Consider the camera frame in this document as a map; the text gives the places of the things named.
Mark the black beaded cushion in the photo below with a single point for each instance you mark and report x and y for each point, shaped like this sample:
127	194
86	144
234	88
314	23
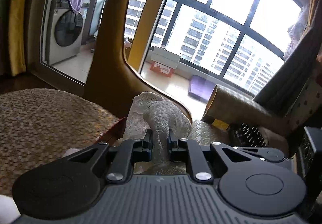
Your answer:
248	136

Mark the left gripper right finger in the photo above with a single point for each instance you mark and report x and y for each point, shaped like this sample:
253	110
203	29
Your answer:
176	148

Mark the red crate with white panel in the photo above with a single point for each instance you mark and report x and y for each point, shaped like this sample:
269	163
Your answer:
164	62

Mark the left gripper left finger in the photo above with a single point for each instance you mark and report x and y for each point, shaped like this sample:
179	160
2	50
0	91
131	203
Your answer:
142	148

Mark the white front-load washing machine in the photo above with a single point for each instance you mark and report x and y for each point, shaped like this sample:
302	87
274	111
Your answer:
64	30

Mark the purple floor mat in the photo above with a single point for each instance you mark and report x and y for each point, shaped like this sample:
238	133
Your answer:
200	88

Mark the beige patterned sofa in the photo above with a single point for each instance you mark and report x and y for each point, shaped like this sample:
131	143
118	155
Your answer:
291	99

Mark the patterned lace tablecloth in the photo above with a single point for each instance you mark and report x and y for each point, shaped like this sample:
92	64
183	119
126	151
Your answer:
39	125

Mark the red rectangular storage box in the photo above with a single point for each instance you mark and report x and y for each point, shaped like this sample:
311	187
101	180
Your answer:
114	133

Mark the yellow curtain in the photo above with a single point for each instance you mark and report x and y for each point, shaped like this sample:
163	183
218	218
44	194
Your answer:
16	37

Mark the brown giraffe shaped chair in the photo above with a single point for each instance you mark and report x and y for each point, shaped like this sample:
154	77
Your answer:
113	79

